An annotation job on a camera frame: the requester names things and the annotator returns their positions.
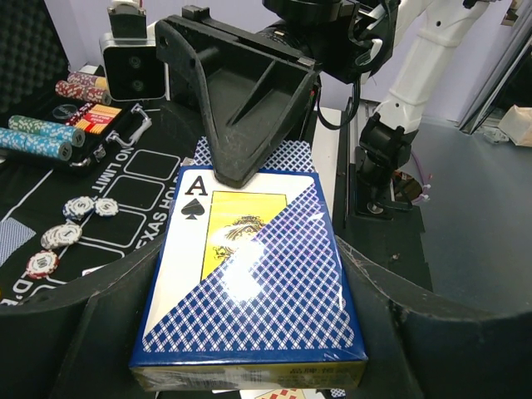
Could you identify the clear round button in case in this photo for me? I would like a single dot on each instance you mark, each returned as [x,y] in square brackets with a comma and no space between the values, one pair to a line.
[64,112]

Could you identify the black poker chip case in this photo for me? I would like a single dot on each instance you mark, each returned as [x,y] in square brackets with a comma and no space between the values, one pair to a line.
[32,62]

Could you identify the black poker table mat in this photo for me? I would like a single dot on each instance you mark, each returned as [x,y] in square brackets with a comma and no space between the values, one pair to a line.
[140,179]

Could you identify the red chip row in case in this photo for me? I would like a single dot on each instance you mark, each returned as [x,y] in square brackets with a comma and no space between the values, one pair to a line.
[83,93]

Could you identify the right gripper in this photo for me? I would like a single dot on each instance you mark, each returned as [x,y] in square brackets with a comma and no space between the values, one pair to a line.
[254,88]

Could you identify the red orange card deck box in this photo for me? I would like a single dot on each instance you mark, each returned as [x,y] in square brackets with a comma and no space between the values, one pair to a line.
[94,118]

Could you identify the blue chip row left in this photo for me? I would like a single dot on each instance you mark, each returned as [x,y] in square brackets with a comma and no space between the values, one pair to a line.
[36,144]

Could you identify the ten of diamonds card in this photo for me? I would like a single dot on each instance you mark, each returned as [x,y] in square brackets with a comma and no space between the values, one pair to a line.
[284,393]

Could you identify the blue white chip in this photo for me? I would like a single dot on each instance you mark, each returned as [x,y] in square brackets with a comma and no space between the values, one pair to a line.
[78,208]

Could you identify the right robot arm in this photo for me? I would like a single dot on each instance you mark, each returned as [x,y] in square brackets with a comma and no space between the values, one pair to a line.
[389,132]

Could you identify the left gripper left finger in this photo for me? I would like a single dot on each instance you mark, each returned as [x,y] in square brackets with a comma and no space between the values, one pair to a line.
[76,341]

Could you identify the grey white chip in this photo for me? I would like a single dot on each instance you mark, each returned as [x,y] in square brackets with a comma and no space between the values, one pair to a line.
[106,207]
[60,236]

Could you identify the blue playing card deck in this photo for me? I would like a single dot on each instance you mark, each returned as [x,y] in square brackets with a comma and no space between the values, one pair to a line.
[249,291]

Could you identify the red white chip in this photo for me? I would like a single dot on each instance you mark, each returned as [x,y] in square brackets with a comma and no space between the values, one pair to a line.
[42,264]

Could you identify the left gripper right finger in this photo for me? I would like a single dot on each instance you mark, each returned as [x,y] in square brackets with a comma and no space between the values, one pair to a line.
[421,345]

